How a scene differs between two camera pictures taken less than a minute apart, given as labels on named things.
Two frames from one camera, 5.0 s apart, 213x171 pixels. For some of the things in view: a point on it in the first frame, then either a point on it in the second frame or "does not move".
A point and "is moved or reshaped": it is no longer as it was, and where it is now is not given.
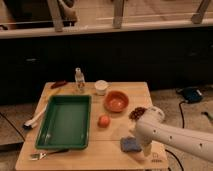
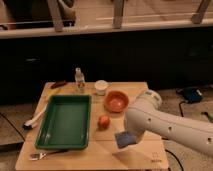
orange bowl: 116,101 does not move
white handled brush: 35,120 does not move
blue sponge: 129,144 is moved or reshaped
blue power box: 193,95 does not move
